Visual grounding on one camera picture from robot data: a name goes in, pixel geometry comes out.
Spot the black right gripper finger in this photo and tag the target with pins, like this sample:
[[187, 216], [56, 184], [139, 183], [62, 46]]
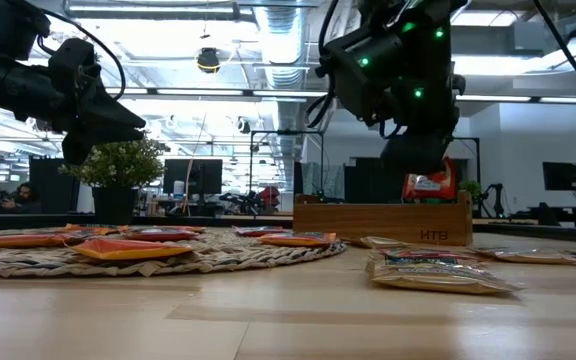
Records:
[[413, 155]]

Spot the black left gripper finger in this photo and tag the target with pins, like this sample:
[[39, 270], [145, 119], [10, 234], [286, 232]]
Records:
[[75, 147], [113, 117]]

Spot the wooden tea box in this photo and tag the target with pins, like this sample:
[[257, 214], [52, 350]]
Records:
[[368, 225]]

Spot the gold vanilla tea packet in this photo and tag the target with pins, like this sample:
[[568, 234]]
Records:
[[533, 257], [433, 280], [380, 242]]

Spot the small black robot arm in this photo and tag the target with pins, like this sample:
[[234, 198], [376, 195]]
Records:
[[497, 192]]

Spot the black partition panel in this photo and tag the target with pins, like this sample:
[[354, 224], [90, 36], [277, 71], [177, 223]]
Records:
[[50, 185]]

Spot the green artificial plant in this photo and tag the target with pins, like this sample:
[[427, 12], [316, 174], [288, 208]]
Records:
[[118, 167]]

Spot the black divider screens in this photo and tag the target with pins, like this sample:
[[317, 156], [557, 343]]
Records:
[[368, 182]]

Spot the small green plant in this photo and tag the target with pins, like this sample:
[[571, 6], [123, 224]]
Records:
[[472, 189]]

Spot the black plant pot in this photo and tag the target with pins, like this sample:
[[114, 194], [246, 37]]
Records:
[[114, 205]]

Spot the person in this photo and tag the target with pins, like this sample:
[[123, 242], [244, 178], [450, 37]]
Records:
[[24, 197]]

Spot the white bottle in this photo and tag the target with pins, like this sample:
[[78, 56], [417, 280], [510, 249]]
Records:
[[178, 187]]

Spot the black computer monitor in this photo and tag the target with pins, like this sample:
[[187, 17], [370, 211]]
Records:
[[203, 177]]

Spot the black ceiling dome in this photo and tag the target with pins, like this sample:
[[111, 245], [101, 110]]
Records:
[[208, 59]]

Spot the small black monitor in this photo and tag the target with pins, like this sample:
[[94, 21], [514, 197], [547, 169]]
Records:
[[560, 176]]

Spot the red fabric bundle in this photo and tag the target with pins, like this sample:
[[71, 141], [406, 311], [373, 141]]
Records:
[[270, 196]]

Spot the black desk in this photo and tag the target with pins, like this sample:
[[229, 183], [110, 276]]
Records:
[[568, 210]]

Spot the woven round placemat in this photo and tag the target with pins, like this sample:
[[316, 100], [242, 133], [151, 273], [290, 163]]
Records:
[[218, 260]]

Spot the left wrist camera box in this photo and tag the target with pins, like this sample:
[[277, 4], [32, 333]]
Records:
[[70, 60]]

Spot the black metal frame stand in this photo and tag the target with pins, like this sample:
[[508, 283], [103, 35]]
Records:
[[288, 132], [478, 160]]

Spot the long ceiling light rail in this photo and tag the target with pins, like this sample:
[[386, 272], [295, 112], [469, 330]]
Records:
[[198, 92]]

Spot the straight silver ventilation duct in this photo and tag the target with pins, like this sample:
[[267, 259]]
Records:
[[282, 40]]

